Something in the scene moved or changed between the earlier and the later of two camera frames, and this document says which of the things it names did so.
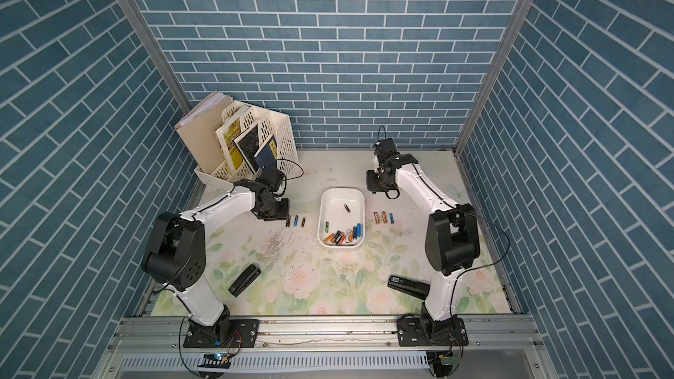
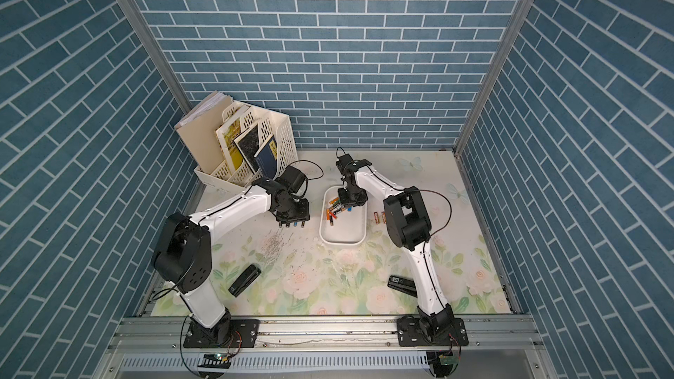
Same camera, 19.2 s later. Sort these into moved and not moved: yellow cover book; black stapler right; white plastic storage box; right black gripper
Moved: right black gripper
Not moved: white plastic storage box; yellow cover book; black stapler right
